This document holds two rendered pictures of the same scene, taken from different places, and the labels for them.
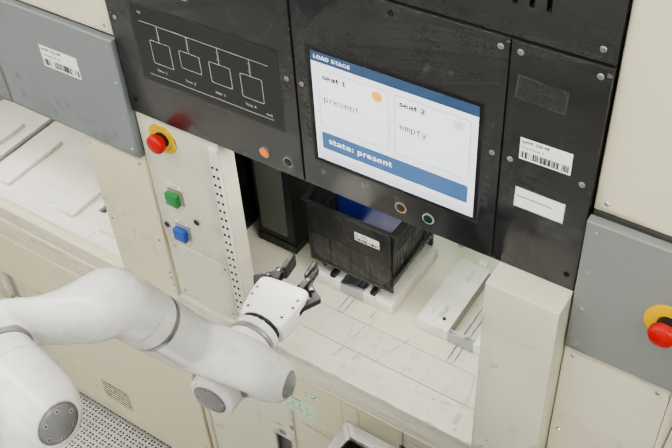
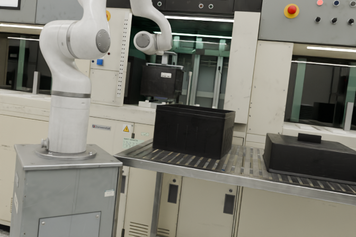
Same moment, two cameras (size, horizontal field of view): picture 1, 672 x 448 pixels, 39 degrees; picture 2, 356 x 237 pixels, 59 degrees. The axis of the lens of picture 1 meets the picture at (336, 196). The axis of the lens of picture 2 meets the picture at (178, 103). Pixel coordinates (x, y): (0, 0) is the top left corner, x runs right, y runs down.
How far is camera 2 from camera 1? 1.63 m
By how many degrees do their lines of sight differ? 45
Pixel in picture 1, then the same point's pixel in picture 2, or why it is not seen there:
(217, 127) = not seen: outside the picture
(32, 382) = not seen: outside the picture
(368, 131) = not seen: outside the picture
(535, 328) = (251, 23)
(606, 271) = not seen: outside the picture
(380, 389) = not seen: hidden behind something
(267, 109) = not seen: outside the picture
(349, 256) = (157, 86)
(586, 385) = (265, 56)
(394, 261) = (175, 82)
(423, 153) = not seen: outside the picture
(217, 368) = (154, 11)
